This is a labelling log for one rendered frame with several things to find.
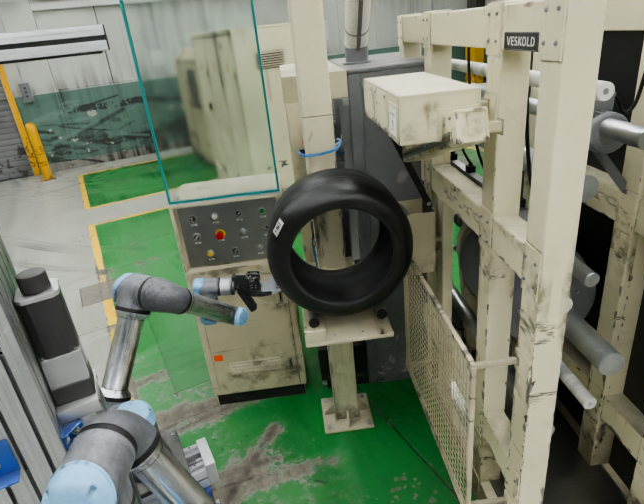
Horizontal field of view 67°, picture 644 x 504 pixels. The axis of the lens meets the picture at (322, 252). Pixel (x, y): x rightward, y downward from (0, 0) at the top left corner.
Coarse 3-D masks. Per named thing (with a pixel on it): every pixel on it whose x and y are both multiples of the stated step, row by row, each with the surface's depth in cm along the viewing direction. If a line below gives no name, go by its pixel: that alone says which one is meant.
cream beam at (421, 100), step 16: (368, 80) 186; (384, 80) 180; (400, 80) 175; (416, 80) 170; (432, 80) 166; (448, 80) 161; (368, 96) 186; (384, 96) 156; (400, 96) 140; (416, 96) 140; (432, 96) 140; (448, 96) 141; (464, 96) 141; (480, 96) 142; (368, 112) 191; (384, 112) 160; (400, 112) 141; (416, 112) 142; (432, 112) 142; (448, 112) 142; (384, 128) 161; (400, 128) 143; (416, 128) 144; (432, 128) 144; (400, 144) 145
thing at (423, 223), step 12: (408, 204) 232; (420, 204) 233; (408, 216) 214; (420, 216) 215; (432, 216) 215; (420, 228) 217; (432, 228) 218; (420, 240) 220; (432, 240) 220; (420, 252) 222; (432, 252) 223; (420, 264) 225; (432, 264) 225
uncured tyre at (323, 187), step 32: (288, 192) 191; (320, 192) 177; (352, 192) 177; (384, 192) 183; (288, 224) 179; (384, 224) 181; (288, 256) 183; (384, 256) 216; (288, 288) 190; (320, 288) 218; (352, 288) 218; (384, 288) 193
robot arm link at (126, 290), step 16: (112, 288) 165; (128, 288) 162; (128, 304) 161; (128, 320) 162; (128, 336) 162; (112, 352) 161; (128, 352) 162; (112, 368) 160; (128, 368) 162; (112, 384) 160; (128, 384) 164; (112, 400) 158; (128, 400) 162
